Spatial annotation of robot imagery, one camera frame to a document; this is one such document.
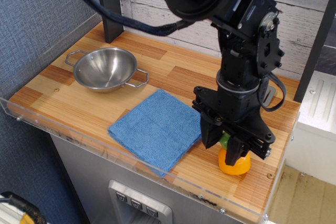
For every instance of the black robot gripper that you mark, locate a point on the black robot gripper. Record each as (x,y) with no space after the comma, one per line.
(236,112)

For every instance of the orange green carrot saltshaker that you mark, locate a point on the orange green carrot saltshaker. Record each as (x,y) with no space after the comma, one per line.
(241,166)

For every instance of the stainless steel bowl with handles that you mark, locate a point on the stainless steel bowl with handles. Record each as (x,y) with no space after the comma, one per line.
(104,70)

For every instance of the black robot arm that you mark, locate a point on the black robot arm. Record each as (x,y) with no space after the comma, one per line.
(247,36)

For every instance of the blue folded cloth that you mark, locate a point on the blue folded cloth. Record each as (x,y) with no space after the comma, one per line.
(158,131)

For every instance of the white toy sink counter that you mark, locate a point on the white toy sink counter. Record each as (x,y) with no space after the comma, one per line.
(311,149)

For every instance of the silver dispenser button panel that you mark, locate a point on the silver dispenser button panel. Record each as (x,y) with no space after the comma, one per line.
(131,206)

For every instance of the grey toy fridge cabinet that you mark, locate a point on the grey toy fridge cabinet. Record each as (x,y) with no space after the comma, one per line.
(90,175)

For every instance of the orange yellow object bottom left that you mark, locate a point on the orange yellow object bottom left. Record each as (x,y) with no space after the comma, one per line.
(26,219)

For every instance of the grey spatula with green handle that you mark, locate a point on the grey spatula with green handle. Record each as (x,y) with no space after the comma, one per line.
(269,94)

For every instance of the dark vertical post right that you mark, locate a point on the dark vertical post right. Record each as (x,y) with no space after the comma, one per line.
(317,21)

